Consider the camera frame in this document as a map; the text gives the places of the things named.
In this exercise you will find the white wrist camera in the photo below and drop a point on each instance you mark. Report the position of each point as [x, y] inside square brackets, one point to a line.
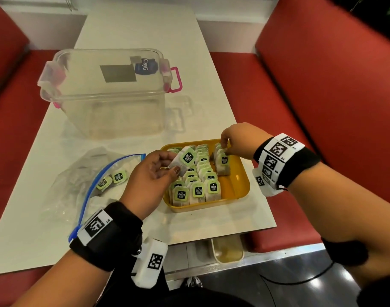
[268, 190]
[143, 278]

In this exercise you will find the person's left hand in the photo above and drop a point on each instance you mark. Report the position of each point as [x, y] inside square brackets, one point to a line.
[143, 188]

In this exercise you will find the person's black trousers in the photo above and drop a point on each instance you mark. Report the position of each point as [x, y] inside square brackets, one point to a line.
[127, 294]

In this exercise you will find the black left wristband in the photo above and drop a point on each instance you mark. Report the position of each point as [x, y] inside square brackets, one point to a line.
[118, 242]

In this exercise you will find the clear zip bag blue seal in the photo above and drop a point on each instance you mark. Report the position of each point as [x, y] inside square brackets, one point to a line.
[70, 175]

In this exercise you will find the black and white shoe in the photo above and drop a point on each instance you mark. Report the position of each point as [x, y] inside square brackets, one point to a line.
[192, 282]

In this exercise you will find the rows of green-tagged tea bags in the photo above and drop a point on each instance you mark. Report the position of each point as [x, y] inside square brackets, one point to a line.
[198, 190]

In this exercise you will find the black wristband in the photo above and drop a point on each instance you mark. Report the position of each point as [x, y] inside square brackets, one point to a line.
[303, 166]
[118, 242]

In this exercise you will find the person's left forearm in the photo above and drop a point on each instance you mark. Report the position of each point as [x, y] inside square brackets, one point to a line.
[63, 284]

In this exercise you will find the yellow tray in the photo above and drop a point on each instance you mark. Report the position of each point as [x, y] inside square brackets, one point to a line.
[238, 185]

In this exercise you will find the yellow lid under table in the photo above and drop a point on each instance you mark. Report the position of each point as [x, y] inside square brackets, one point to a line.
[227, 249]

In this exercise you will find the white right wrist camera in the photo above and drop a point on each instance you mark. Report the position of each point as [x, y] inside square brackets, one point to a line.
[268, 190]

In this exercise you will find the black right wristband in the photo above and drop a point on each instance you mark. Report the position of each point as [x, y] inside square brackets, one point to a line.
[303, 166]

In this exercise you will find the person's black sleeve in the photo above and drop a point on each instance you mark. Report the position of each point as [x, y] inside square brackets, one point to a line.
[345, 252]

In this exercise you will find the person's right forearm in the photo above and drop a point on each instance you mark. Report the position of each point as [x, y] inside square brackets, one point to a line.
[345, 207]

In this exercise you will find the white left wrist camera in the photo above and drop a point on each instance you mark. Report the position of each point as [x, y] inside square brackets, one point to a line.
[143, 278]

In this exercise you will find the person's right hand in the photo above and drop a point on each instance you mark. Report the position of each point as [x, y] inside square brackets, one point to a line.
[246, 140]

